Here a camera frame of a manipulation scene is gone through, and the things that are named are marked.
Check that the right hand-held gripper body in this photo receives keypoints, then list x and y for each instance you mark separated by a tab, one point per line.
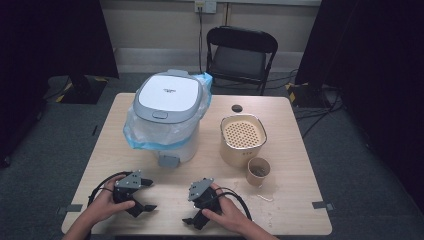
200	190

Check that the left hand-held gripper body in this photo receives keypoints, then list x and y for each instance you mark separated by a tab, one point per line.
129	181

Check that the brown paper cup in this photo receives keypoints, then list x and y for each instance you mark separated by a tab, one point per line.
257	173

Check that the cream bucket with strainer insert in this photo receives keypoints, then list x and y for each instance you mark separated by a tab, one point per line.
242	135

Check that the white pedal trash can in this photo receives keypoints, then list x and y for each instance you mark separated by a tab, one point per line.
168	93

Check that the person's right hand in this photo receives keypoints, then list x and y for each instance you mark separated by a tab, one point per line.
230	215

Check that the person's left hand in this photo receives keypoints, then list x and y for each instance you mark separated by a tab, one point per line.
105	205

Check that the clear blue-edged trash bag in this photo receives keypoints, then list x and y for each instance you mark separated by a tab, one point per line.
150	133

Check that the grey tape strip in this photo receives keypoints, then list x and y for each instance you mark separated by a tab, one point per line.
321	205
71	208

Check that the black round table grommet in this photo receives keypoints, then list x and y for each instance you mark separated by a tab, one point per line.
237	108

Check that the black folding chair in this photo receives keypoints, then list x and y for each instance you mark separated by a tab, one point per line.
240	61

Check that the black curtain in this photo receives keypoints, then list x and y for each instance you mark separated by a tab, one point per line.
373	66
50	40

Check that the white wall socket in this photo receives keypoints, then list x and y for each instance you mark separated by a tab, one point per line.
206	6

